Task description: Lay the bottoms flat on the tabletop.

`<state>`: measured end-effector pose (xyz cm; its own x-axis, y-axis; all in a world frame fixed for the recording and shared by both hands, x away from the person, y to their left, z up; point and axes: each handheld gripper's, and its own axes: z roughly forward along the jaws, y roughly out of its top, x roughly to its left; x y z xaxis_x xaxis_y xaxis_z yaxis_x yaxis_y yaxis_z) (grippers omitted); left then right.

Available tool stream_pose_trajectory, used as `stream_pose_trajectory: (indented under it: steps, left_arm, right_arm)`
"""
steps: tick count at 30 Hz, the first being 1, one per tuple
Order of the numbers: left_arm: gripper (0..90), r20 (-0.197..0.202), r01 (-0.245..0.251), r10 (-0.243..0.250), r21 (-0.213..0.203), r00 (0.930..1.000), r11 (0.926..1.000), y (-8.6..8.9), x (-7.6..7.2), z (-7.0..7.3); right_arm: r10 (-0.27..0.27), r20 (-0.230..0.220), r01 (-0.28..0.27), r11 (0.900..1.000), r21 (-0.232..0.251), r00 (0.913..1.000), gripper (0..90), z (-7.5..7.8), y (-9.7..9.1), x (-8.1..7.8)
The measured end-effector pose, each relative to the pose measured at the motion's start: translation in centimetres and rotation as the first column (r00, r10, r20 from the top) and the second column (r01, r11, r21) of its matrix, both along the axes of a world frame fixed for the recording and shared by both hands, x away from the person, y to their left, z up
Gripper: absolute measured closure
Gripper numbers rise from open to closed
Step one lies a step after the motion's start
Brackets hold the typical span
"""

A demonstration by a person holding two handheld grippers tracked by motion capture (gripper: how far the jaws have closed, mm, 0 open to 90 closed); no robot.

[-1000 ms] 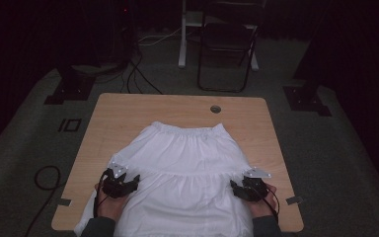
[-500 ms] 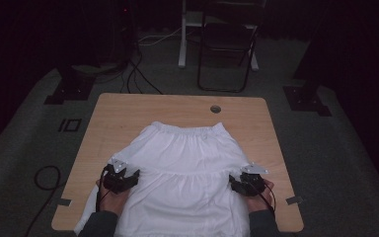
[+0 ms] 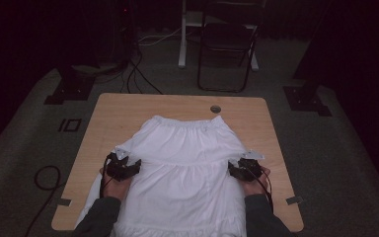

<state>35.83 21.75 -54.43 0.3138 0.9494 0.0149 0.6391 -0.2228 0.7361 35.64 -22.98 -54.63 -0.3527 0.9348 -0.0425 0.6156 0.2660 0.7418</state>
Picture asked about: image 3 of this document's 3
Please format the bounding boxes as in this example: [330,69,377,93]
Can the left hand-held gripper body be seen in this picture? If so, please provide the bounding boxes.
[105,147,131,182]

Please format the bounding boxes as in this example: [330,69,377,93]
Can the black stand base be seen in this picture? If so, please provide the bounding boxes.
[43,65,97,106]
[282,83,333,117]

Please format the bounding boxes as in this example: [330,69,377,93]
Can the black floor tape marking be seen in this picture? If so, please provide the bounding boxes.
[57,118,83,133]

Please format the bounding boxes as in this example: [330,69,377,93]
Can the looped black floor cable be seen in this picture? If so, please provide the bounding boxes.
[24,165,63,237]

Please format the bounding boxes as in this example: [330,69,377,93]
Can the person's right hand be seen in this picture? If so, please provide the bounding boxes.
[240,166,271,198]

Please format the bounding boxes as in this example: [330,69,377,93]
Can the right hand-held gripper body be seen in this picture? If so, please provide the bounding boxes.
[239,150,265,182]

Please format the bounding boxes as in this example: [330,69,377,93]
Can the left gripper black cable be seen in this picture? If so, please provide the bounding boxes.
[99,157,114,199]

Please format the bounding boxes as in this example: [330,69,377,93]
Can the white floor cable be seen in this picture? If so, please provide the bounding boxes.
[137,28,183,47]

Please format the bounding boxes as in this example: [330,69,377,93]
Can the white skirt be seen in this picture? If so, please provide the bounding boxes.
[75,115,249,237]

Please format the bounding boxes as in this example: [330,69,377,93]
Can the black floor cables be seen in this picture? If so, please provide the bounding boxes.
[120,52,164,96]

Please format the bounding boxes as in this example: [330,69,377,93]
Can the white metal stand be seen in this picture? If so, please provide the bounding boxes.
[178,0,261,72]

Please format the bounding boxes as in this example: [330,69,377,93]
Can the dark equipment tower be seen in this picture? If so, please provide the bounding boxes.
[72,0,140,75]

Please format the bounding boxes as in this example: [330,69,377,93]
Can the person's left hand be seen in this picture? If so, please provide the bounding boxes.
[99,167,132,201]

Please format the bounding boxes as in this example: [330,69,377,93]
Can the black folding chair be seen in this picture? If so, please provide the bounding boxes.
[196,0,266,94]

